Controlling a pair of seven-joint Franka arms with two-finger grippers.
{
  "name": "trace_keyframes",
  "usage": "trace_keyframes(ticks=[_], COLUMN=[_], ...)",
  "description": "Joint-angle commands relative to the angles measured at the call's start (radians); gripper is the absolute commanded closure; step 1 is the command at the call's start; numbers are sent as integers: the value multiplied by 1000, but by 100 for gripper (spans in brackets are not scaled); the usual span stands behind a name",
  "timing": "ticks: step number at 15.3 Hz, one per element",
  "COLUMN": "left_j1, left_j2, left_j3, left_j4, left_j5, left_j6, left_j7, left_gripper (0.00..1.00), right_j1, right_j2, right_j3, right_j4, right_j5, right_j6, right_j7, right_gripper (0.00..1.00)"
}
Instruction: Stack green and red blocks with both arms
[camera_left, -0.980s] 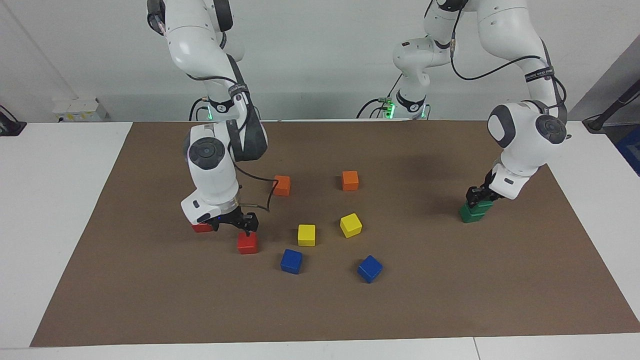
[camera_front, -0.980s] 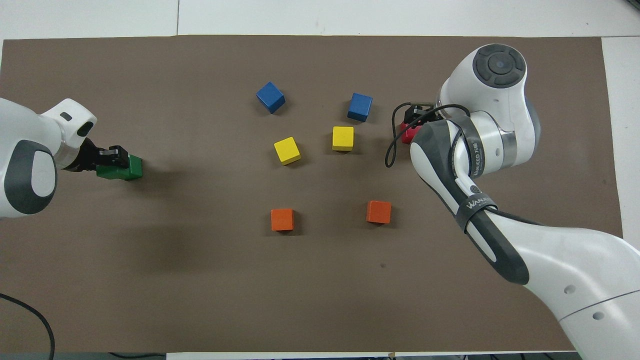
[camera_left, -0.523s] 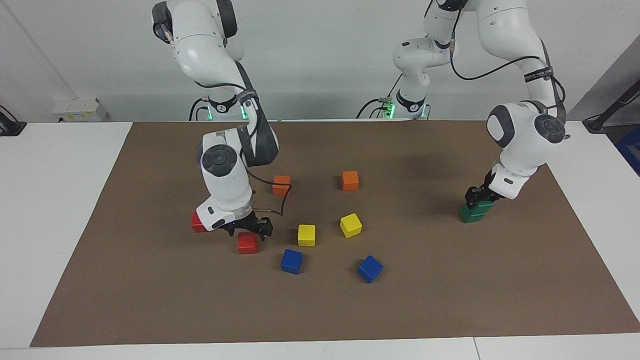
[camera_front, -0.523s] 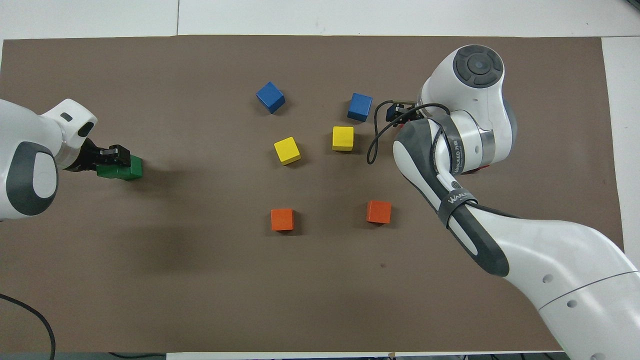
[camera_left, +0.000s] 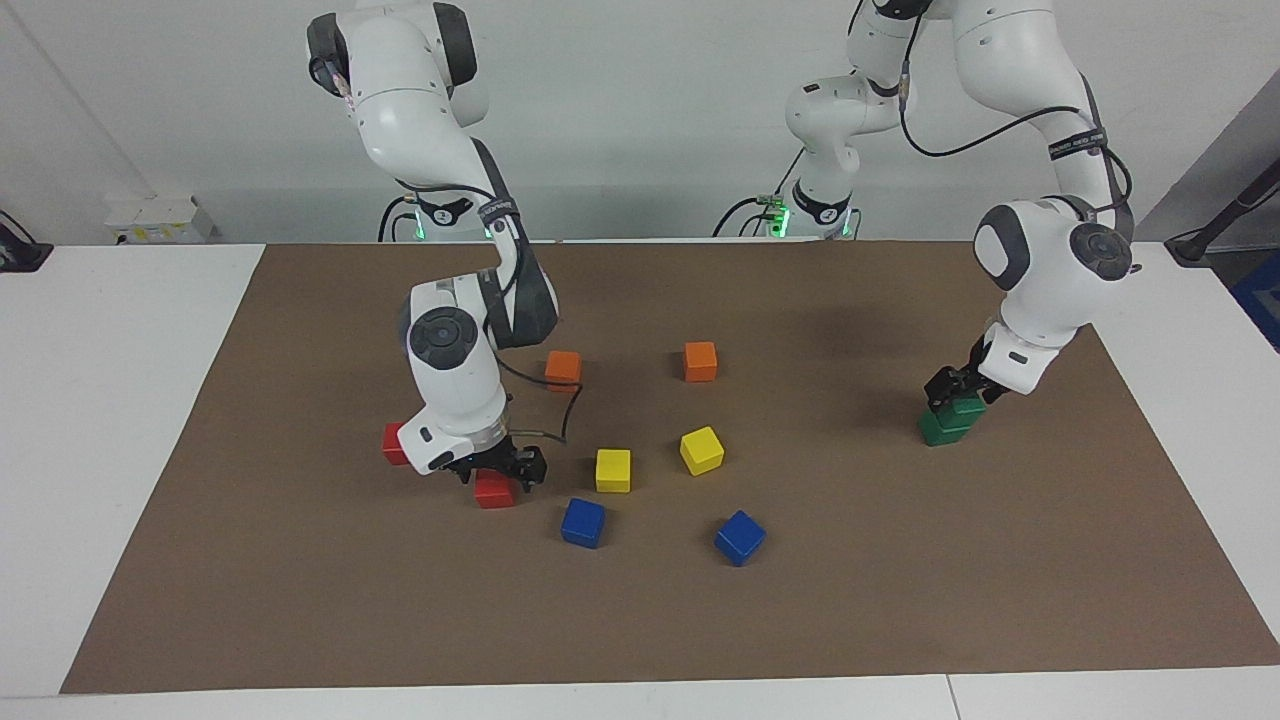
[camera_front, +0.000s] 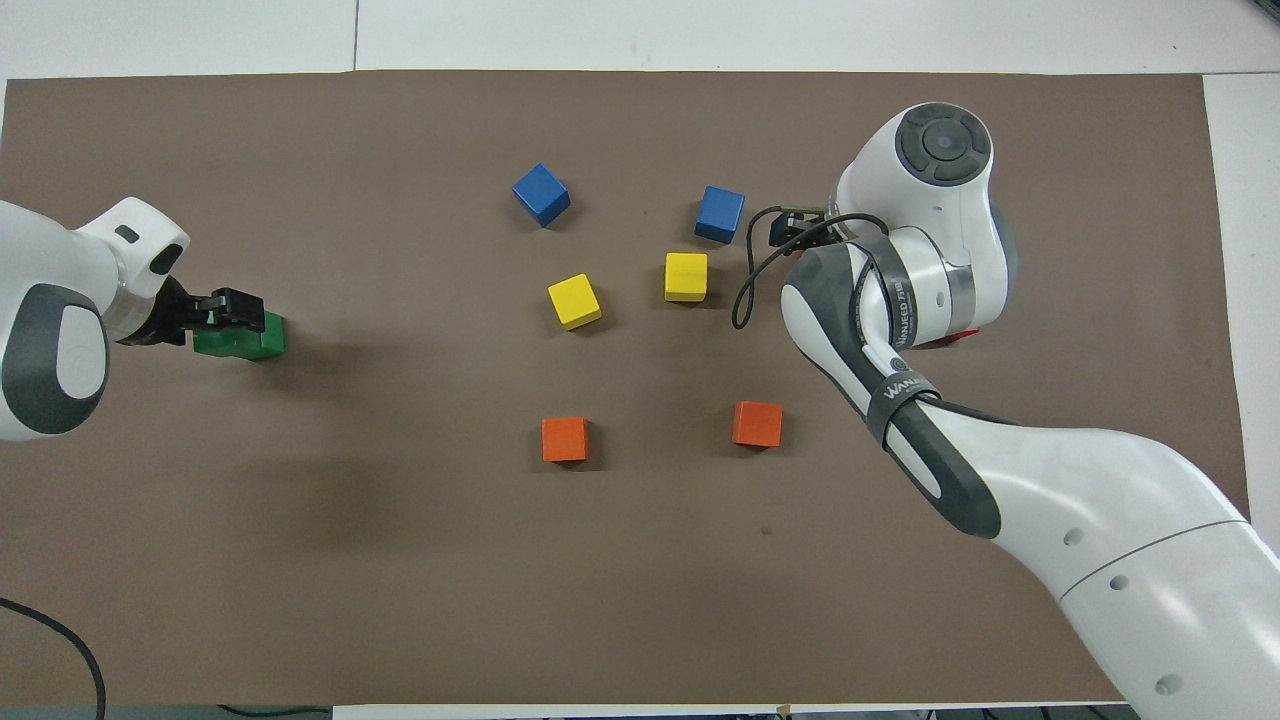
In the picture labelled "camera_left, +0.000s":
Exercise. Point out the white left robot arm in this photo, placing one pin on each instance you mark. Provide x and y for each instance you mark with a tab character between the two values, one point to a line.
1050	280

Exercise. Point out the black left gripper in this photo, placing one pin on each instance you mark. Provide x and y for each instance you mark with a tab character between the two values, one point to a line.
972	378

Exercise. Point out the white power strip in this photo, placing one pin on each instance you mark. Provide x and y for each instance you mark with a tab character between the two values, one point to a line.
160	215

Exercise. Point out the brown paper table mat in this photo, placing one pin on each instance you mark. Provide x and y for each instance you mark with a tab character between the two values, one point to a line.
400	600

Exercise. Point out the blue wooden cube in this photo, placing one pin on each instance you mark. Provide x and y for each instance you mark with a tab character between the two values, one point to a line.
583	522
740	537

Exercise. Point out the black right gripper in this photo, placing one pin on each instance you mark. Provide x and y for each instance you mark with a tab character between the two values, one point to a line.
515	456

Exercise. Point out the red wooden cube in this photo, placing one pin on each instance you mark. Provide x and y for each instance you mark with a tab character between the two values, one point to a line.
392	445
495	495

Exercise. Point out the green wooden cube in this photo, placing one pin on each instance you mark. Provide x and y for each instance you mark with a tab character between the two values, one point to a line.
968	406
938	430

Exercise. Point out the black desk device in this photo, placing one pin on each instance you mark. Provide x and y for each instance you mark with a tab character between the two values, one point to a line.
20	255

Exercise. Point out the black stand pole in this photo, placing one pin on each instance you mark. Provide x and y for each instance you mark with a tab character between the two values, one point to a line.
1200	243

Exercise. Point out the orange wooden cube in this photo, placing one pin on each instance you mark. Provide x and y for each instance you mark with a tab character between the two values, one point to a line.
563	369
700	361

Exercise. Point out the blue crate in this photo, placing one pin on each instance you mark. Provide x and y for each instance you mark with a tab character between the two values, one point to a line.
1262	300

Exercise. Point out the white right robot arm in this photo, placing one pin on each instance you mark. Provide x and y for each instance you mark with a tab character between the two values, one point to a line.
455	370

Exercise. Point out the yellow wooden cube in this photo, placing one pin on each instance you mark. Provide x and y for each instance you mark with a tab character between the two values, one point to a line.
613	470
701	450

